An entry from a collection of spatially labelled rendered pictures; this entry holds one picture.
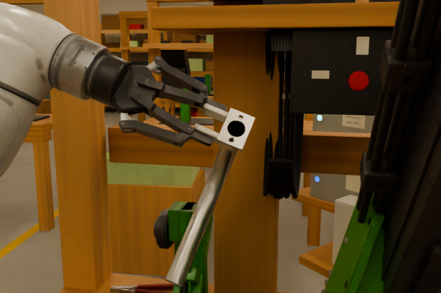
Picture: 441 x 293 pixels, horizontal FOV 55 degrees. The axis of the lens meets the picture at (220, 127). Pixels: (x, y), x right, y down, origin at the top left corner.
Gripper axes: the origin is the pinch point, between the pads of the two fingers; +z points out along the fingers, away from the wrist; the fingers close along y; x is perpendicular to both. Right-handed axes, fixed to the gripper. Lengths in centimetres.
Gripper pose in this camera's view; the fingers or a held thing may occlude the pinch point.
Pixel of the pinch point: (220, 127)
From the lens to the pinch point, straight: 63.9
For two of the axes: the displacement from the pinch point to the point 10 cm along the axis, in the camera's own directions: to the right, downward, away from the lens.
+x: -1.0, 3.3, 9.4
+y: 3.8, -8.6, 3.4
